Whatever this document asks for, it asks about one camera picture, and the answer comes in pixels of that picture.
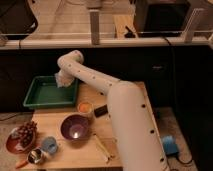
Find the green plastic tray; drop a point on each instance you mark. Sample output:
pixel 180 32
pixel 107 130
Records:
pixel 43 93

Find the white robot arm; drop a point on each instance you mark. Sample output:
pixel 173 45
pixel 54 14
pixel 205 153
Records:
pixel 137 137

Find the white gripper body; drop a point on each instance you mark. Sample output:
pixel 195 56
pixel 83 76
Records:
pixel 63 79

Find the yellow-handled utensil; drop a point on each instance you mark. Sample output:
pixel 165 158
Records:
pixel 107 155

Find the blue glass cup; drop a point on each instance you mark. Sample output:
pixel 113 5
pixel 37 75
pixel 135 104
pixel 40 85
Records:
pixel 49 145

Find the small metal pot orange handle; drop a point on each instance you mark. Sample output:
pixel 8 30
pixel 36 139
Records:
pixel 35 156

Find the orange cup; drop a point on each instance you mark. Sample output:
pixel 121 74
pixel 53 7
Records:
pixel 86 109

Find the red plate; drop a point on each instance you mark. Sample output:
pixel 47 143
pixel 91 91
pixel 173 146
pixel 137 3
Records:
pixel 13 145

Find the black chair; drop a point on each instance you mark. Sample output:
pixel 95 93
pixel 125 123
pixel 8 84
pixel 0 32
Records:
pixel 17 20

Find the purple bowl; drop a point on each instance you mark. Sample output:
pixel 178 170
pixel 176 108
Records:
pixel 74 127

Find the metal frame post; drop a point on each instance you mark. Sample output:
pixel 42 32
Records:
pixel 94 26

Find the bunch of dark grapes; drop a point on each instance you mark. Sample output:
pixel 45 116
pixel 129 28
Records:
pixel 26 133

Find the blue box on floor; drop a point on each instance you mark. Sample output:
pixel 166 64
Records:
pixel 169 145

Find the black monitor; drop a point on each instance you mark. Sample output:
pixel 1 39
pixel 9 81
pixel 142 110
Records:
pixel 160 18

